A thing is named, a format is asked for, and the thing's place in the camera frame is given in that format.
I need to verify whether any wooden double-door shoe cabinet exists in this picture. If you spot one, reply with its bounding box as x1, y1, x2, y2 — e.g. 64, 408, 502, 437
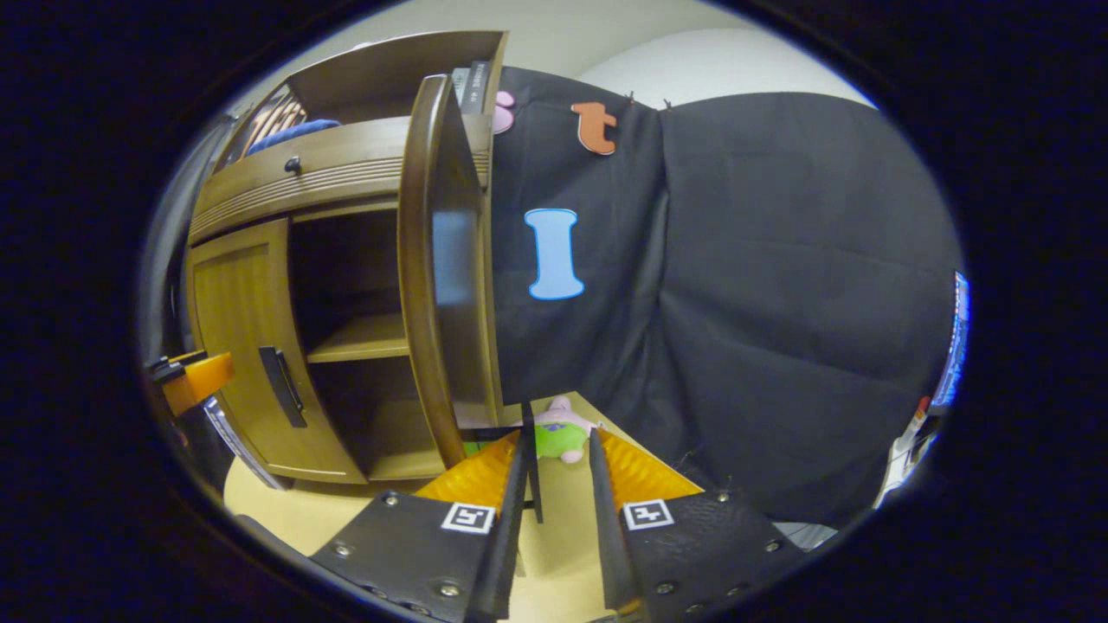
184, 30, 507, 485

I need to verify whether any blue towel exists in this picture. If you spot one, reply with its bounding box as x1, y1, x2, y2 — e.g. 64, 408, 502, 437
247, 119, 341, 157

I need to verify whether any white plastic object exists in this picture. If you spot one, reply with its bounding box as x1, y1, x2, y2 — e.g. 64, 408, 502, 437
876, 396, 941, 510

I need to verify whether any wooden cabinet door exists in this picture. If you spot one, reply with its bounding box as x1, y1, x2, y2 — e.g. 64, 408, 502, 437
396, 74, 544, 524
184, 216, 369, 485

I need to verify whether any black backdrop cloth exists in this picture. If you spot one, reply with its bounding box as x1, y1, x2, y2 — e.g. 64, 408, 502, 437
489, 67, 963, 529

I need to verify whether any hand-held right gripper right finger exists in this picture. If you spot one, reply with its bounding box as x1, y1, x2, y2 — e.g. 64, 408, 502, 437
589, 427, 810, 620

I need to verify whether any wooden drawer with black knob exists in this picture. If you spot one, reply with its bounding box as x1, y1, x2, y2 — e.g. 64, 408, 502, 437
189, 115, 493, 247

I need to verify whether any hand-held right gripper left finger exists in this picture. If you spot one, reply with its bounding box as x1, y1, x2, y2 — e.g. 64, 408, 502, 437
310, 430, 531, 623

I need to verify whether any pink and green plush toy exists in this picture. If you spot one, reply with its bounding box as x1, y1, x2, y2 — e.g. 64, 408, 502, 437
519, 395, 602, 465

